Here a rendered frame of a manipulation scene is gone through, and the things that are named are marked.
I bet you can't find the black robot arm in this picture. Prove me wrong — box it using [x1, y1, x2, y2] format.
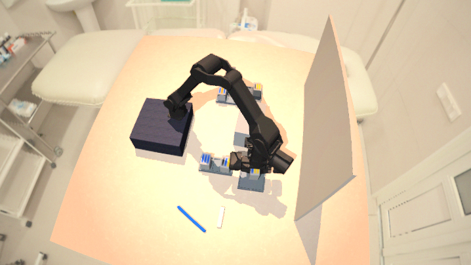
[163, 53, 294, 174]

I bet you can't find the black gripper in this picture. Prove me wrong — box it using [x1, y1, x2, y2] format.
[229, 152, 281, 174]

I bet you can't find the blue thin bar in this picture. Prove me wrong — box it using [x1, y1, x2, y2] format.
[177, 206, 206, 232]

